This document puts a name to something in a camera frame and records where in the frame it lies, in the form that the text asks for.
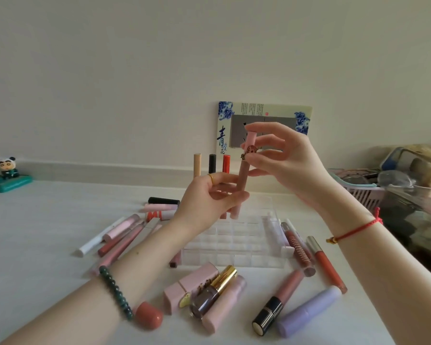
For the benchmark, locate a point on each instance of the person's right hand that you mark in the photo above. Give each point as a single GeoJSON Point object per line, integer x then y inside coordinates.
{"type": "Point", "coordinates": [294, 161]}

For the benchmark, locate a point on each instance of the person's left hand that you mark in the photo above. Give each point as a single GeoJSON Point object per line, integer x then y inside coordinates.
{"type": "Point", "coordinates": [197, 208]}

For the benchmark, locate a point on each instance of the black lipstick tube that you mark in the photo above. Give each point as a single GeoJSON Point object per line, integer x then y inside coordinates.
{"type": "Point", "coordinates": [163, 201]}

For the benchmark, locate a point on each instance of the pale pink slim tube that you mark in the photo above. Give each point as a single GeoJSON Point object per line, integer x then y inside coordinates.
{"type": "Point", "coordinates": [159, 208]}

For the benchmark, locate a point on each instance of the white tube red stripes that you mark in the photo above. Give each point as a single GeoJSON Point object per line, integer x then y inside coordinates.
{"type": "Point", "coordinates": [158, 215]}

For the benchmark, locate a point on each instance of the black Colorkey lip tube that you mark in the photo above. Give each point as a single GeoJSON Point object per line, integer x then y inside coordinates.
{"type": "Point", "coordinates": [212, 163]}

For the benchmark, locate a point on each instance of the red Colorkey lip tube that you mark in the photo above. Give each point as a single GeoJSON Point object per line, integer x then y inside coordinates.
{"type": "Point", "coordinates": [226, 163]}

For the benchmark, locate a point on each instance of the clear acrylic lipstick organizer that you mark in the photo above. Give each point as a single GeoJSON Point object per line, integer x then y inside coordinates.
{"type": "Point", "coordinates": [237, 244]}

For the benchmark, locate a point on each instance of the pink tube with charm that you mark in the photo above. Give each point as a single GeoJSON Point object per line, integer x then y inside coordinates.
{"type": "Point", "coordinates": [242, 176]}

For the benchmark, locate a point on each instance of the pink gloss black cap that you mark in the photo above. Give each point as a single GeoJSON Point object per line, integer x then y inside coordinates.
{"type": "Point", "coordinates": [176, 260]}

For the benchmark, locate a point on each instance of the pink matte lipstick tube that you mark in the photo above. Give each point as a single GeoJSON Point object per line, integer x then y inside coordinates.
{"type": "Point", "coordinates": [120, 229]}

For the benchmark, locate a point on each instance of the pink square lipstick gold band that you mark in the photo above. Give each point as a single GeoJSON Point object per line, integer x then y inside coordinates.
{"type": "Point", "coordinates": [188, 289]}

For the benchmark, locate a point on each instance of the gold cap brown bottle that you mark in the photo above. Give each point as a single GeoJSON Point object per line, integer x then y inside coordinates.
{"type": "Point", "coordinates": [212, 292]}

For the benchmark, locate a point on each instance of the dusty pink long lip gloss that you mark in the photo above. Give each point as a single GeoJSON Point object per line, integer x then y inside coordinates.
{"type": "Point", "coordinates": [118, 251]}

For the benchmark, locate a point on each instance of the striped brown lip tube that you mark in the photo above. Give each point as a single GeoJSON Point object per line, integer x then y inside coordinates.
{"type": "Point", "coordinates": [301, 255]}

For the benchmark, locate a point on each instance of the light pink round tube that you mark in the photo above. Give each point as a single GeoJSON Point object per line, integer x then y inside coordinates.
{"type": "Point", "coordinates": [222, 307]}

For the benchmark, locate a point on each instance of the orange lipgloss silver cap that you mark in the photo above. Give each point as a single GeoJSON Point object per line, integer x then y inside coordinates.
{"type": "Point", "coordinates": [327, 265]}

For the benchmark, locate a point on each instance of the white slim tube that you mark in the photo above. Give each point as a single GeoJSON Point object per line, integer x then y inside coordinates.
{"type": "Point", "coordinates": [93, 242]}

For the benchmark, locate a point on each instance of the coral pink capsule lipstick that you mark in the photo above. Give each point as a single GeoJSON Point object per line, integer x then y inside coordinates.
{"type": "Point", "coordinates": [149, 316]}

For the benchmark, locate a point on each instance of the black cap pink lipgloss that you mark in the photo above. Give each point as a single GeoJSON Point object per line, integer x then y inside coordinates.
{"type": "Point", "coordinates": [278, 301]}

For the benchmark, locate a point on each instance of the lavender lipstick tube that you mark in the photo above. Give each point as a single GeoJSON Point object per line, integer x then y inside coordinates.
{"type": "Point", "coordinates": [309, 312]}

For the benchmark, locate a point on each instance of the person's left forearm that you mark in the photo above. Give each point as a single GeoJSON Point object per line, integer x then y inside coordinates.
{"type": "Point", "coordinates": [151, 255]}

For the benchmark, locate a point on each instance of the person's right forearm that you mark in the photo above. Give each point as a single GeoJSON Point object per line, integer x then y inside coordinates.
{"type": "Point", "coordinates": [380, 276]}

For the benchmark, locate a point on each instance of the clear plastic storage box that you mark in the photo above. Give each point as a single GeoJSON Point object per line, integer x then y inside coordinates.
{"type": "Point", "coordinates": [416, 219]}

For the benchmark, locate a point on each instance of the pink plastic basket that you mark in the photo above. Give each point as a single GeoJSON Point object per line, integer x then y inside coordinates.
{"type": "Point", "coordinates": [366, 201]}

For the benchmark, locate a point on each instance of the glass bowl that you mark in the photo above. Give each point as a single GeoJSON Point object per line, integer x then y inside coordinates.
{"type": "Point", "coordinates": [395, 178]}

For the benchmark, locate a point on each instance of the clear container blue lid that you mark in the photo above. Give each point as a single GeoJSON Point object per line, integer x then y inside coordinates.
{"type": "Point", "coordinates": [424, 165]}

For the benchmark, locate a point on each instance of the panda figurine green base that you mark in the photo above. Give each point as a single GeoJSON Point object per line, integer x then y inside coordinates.
{"type": "Point", "coordinates": [7, 183]}

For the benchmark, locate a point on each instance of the grey wall socket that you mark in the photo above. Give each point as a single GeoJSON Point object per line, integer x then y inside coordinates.
{"type": "Point", "coordinates": [237, 136]}
{"type": "Point", "coordinates": [289, 122]}

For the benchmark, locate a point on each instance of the blue floral socket frame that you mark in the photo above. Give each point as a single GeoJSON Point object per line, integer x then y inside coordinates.
{"type": "Point", "coordinates": [224, 111]}

